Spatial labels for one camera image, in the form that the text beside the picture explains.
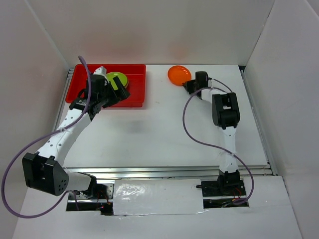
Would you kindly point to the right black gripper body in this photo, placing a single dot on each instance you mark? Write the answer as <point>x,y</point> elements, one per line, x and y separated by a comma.
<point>196,86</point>

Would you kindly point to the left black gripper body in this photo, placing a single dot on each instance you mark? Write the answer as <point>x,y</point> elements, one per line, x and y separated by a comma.
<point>103,96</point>

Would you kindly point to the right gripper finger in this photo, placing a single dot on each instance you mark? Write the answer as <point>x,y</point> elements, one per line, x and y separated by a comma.
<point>189,83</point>
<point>190,90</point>

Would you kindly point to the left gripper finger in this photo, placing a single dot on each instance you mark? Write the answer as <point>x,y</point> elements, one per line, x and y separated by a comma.
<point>121,91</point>
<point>113,99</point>

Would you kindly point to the orange plate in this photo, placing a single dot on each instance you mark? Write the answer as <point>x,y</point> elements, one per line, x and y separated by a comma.
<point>178,75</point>

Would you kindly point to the green plate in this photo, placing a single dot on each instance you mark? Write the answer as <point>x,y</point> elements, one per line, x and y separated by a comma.
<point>122,77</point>

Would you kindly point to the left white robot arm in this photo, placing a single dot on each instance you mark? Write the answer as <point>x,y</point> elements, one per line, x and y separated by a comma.
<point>43,170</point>

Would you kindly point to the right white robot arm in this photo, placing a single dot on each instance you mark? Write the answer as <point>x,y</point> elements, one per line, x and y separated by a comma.
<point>225,116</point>

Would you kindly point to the red plastic bin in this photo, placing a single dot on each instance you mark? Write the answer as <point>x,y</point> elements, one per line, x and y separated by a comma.
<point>136,74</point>

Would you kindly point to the white foil cover plate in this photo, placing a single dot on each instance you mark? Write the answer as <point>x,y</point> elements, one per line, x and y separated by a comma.
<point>157,197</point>

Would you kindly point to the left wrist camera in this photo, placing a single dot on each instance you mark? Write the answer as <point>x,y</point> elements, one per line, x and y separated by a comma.
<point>101,71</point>

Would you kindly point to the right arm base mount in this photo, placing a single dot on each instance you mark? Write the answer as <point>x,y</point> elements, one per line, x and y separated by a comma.
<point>215,196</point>

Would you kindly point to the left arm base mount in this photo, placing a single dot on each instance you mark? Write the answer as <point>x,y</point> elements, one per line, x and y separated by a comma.
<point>100,200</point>

